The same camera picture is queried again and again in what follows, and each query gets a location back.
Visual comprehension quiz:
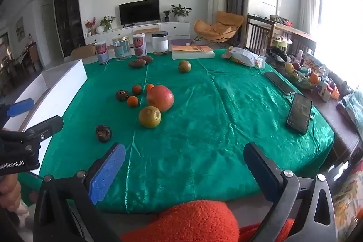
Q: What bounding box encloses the glass jar with gold lid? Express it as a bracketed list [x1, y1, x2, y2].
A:
[112, 36, 132, 61]

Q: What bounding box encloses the white cardboard box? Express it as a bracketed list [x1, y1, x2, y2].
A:
[3, 59, 88, 171]

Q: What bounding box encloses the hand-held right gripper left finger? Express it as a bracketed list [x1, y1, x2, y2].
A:
[33, 142, 126, 242]

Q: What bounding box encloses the floral printed cloth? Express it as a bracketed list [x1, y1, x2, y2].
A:
[332, 160, 363, 242]

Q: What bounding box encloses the wooden slatted crib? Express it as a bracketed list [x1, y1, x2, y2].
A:
[245, 15, 316, 57]

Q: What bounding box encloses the wooden board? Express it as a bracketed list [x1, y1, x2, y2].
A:
[132, 27, 160, 34]

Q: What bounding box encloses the white television cabinet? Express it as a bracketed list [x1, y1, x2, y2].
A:
[84, 21, 190, 45]

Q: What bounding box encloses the green plant in vase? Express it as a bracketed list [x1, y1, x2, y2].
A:
[99, 16, 116, 32]

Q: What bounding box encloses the green-brown orange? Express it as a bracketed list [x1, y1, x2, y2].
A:
[178, 60, 192, 74]

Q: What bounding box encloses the thick yellow-cover book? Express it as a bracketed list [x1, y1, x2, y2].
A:
[171, 45, 215, 60]

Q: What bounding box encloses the black glass cabinet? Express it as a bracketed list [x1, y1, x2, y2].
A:
[54, 0, 86, 58]

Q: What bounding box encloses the red label tin can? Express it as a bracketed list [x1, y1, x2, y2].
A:
[94, 42, 110, 65]
[133, 34, 147, 58]

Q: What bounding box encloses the white plastic snack bag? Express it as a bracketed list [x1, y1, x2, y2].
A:
[222, 47, 266, 69]

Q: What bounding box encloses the white jar with black lid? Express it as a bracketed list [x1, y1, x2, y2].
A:
[151, 31, 169, 55]

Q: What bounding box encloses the orange lounge chair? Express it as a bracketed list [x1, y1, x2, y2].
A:
[194, 11, 245, 45]

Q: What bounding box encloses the framed wall picture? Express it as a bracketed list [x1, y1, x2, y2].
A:
[15, 17, 25, 42]

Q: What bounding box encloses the yellow-green orange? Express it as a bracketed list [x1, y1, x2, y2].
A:
[138, 106, 162, 128]

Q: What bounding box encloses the flat black smartphone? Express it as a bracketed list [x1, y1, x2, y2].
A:
[264, 72, 297, 95]

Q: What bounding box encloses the propped black smartphone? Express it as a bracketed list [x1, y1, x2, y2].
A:
[286, 93, 313, 135]

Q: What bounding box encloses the green tablecloth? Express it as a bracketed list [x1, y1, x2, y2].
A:
[38, 48, 335, 214]

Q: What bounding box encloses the red flower arrangement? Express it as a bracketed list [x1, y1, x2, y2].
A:
[84, 17, 96, 36]

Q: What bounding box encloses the person's left hand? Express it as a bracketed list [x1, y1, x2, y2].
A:
[0, 175, 22, 211]

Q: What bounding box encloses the large green potted plant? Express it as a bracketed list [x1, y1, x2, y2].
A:
[169, 4, 192, 22]

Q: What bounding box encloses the red grapefruit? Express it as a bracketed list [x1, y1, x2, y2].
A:
[146, 85, 174, 113]

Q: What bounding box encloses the dark mangosteen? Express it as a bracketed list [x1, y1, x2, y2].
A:
[95, 125, 112, 143]
[115, 90, 130, 102]

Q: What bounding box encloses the brown cardboard box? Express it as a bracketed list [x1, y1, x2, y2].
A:
[71, 44, 97, 59]

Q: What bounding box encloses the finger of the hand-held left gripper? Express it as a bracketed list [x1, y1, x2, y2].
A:
[24, 115, 64, 150]
[0, 98, 35, 129]

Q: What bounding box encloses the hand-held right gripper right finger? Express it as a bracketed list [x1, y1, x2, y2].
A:
[243, 142, 338, 242]

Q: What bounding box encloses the black television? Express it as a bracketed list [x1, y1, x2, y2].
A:
[119, 0, 160, 26]

